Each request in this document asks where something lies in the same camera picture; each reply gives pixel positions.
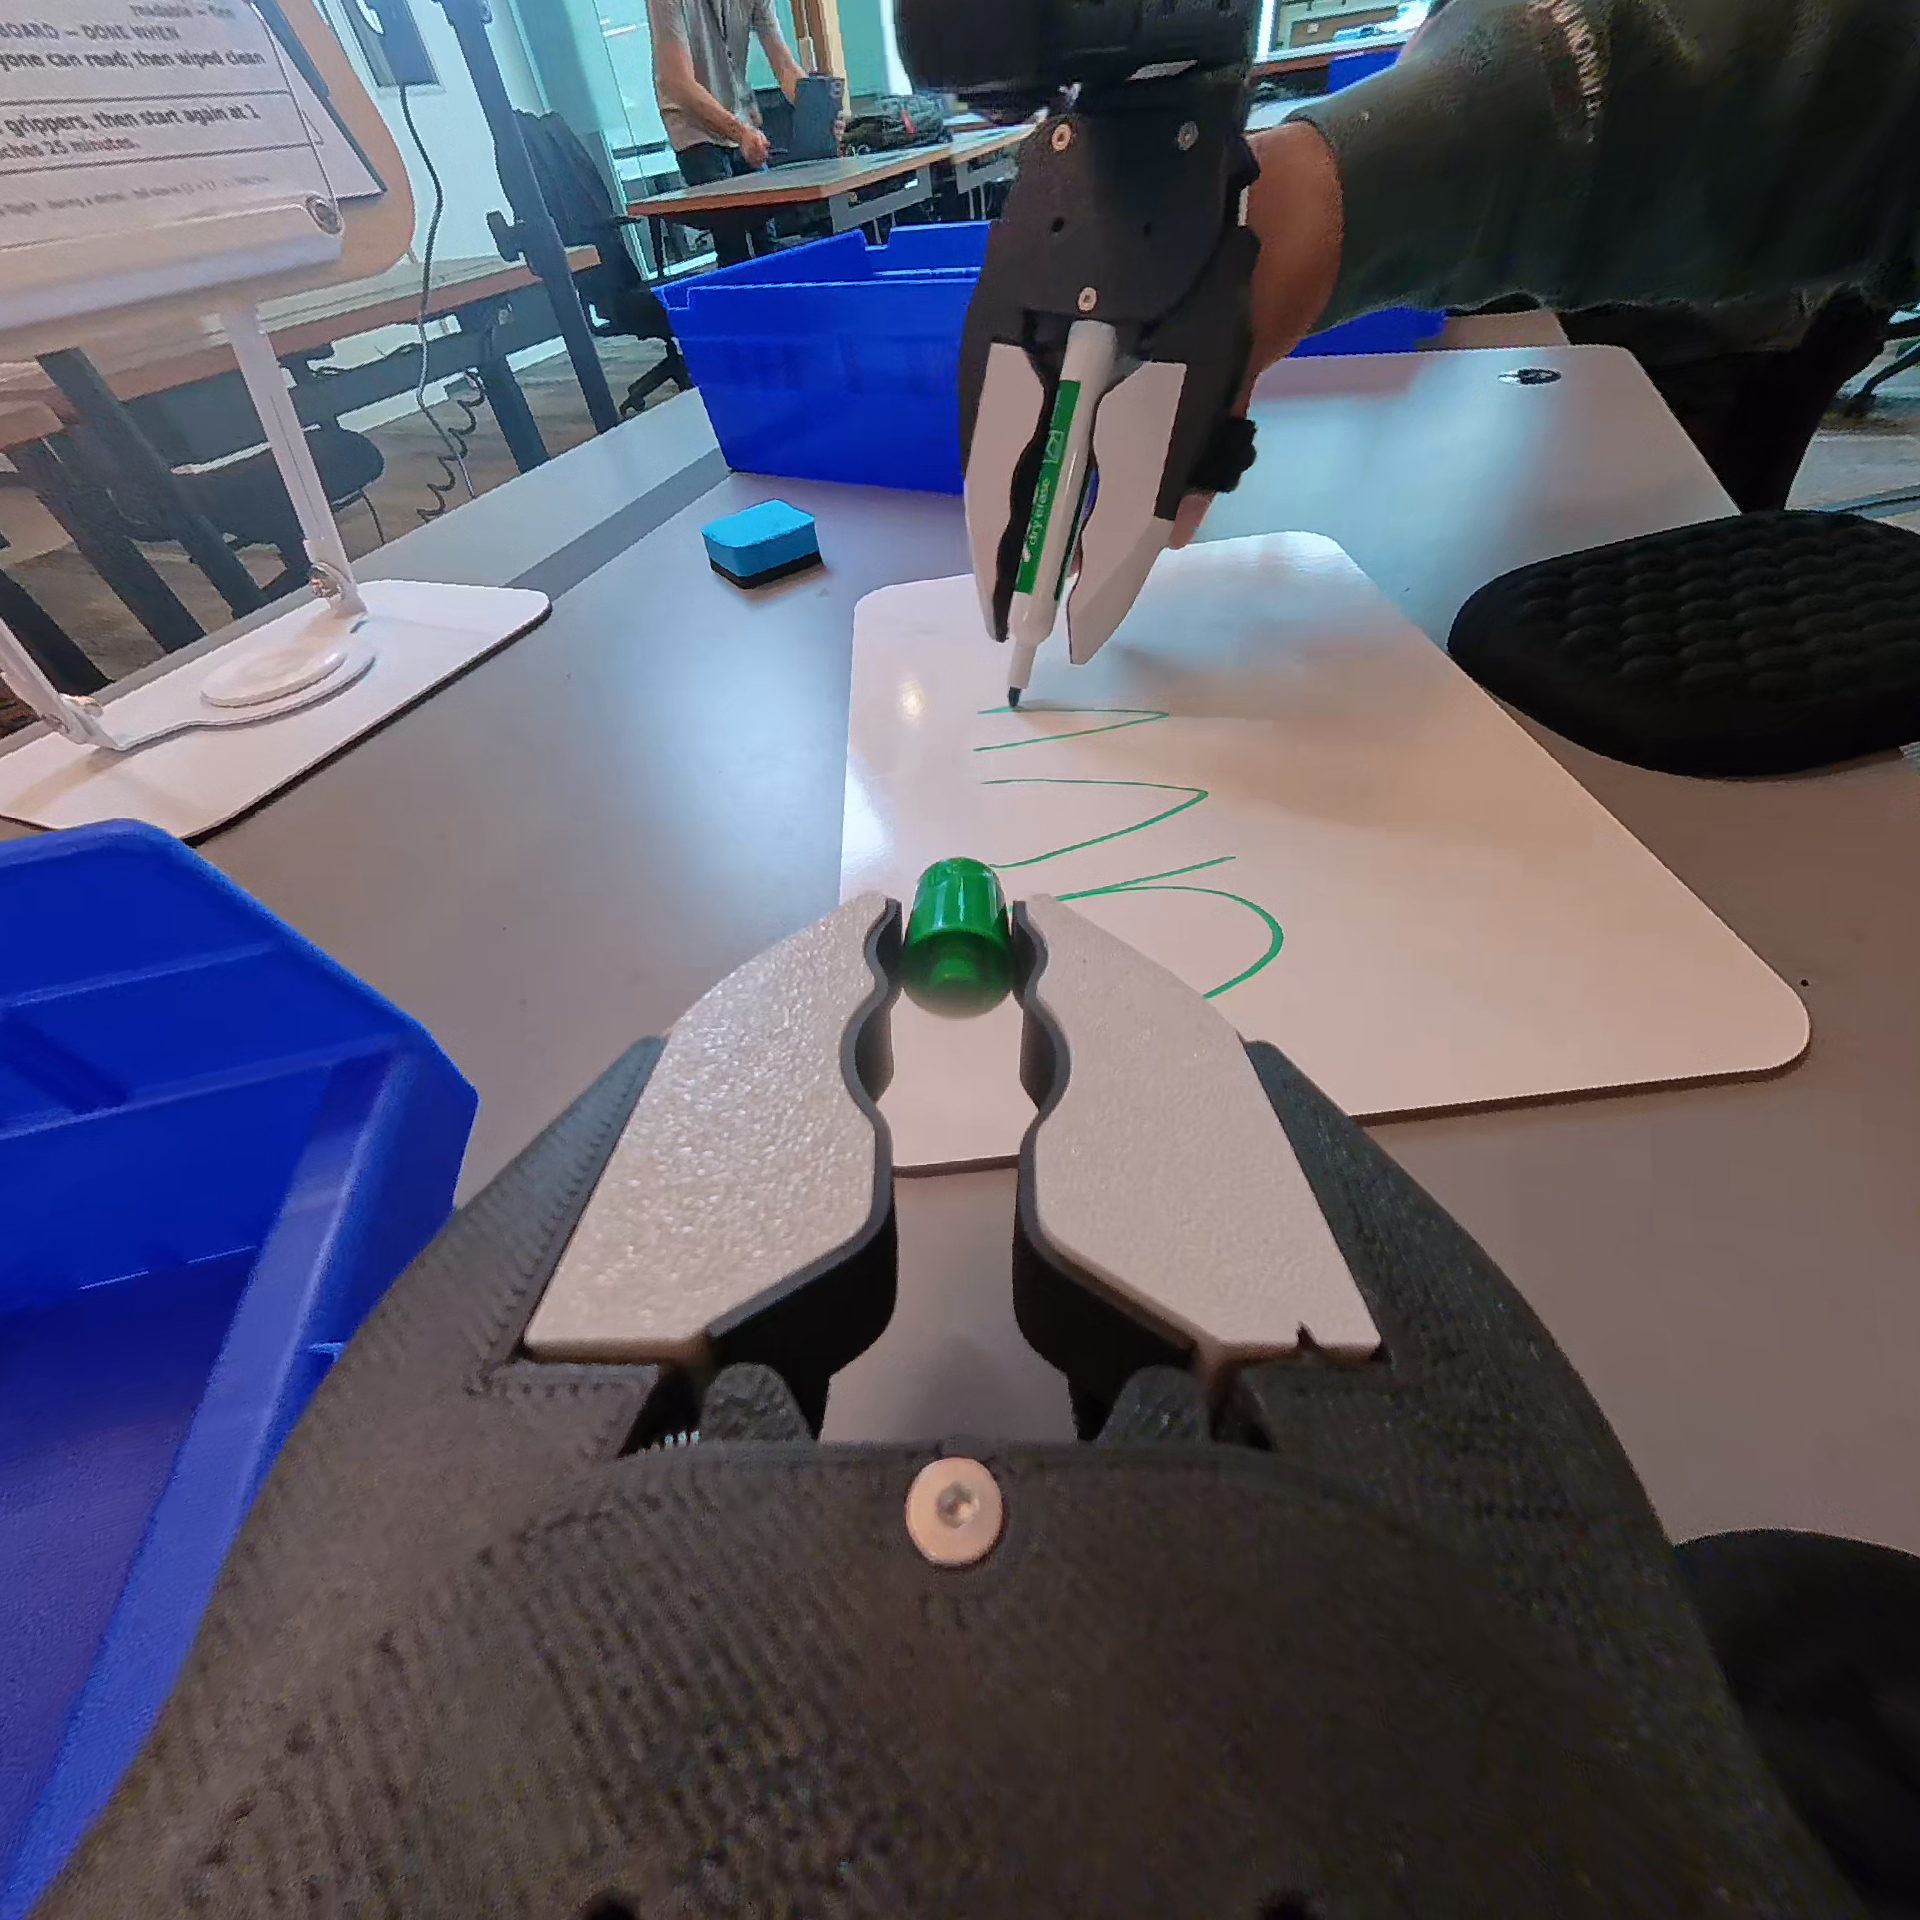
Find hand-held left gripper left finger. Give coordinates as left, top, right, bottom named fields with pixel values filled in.
left=521, top=890, right=903, bottom=1431

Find white document stand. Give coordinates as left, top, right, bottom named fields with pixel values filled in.
left=0, top=304, right=554, bottom=843

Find black mesh cushion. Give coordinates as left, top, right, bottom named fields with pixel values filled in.
left=1448, top=507, right=1920, bottom=778

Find white whiteboard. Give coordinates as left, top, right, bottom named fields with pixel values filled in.
left=840, top=528, right=1816, bottom=1176

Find person's dark trousers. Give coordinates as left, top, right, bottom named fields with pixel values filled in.
left=1557, top=288, right=1904, bottom=513

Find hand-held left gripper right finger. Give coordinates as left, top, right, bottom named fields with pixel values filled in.
left=1015, top=893, right=1385, bottom=1439

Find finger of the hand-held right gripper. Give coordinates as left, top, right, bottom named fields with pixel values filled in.
left=962, top=343, right=1072, bottom=645
left=1063, top=354, right=1199, bottom=665

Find blue plastic bin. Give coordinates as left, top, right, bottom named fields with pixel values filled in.
left=651, top=218, right=996, bottom=495
left=1252, top=40, right=1409, bottom=88
left=0, top=816, right=480, bottom=1920
left=1288, top=306, right=1451, bottom=361

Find printed instruction sheet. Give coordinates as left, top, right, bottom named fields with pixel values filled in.
left=0, top=0, right=386, bottom=327

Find dark rounded pad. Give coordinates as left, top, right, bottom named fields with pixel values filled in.
left=1668, top=1528, right=1920, bottom=1920

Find wooden backing board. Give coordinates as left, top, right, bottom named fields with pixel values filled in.
left=251, top=0, right=416, bottom=280

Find green marker cap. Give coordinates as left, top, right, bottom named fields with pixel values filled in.
left=898, top=854, right=1025, bottom=1023

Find person's right hand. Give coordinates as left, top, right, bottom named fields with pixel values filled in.
left=1167, top=115, right=1347, bottom=553

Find black tripod stand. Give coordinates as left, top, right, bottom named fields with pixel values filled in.
left=439, top=0, right=627, bottom=441

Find wooden-top desk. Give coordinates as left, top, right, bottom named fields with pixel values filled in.
left=0, top=243, right=607, bottom=695
left=624, top=122, right=1041, bottom=270

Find person's right forearm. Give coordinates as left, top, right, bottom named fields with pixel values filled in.
left=1288, top=0, right=1920, bottom=345

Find white green-label dry-erase marker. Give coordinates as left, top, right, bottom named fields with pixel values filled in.
left=1000, top=320, right=1121, bottom=713

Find blue whiteboard eraser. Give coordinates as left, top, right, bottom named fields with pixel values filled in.
left=699, top=497, right=826, bottom=591

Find black coiled cable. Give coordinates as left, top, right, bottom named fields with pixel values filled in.
left=391, top=74, right=492, bottom=521

